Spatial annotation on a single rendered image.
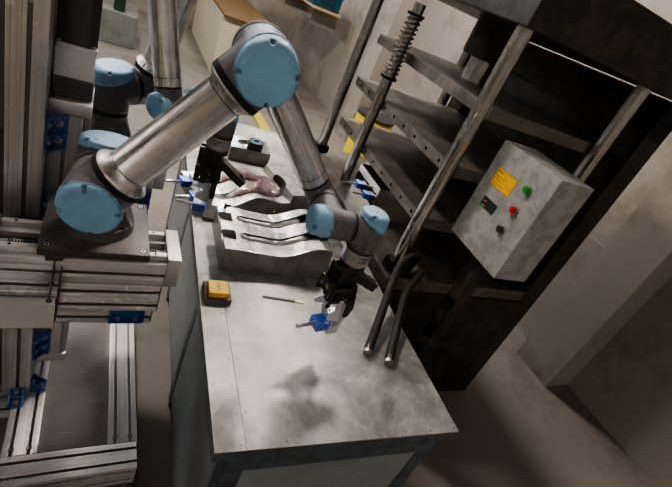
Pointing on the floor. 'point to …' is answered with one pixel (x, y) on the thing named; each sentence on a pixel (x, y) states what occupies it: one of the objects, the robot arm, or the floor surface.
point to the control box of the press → (507, 227)
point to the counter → (220, 21)
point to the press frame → (612, 92)
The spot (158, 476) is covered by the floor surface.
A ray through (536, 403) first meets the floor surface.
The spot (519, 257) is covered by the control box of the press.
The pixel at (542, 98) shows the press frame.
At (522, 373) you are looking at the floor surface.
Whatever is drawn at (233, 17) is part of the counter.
